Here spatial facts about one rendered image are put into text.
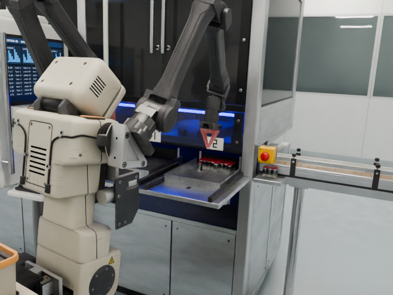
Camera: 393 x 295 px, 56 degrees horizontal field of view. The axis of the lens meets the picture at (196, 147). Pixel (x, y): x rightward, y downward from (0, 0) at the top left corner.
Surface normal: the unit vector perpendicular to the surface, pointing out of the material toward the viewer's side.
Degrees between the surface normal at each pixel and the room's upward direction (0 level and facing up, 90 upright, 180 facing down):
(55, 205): 82
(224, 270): 90
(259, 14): 90
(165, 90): 68
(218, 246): 90
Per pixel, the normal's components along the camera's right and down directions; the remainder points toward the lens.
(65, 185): 0.83, 0.15
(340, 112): -0.41, 0.18
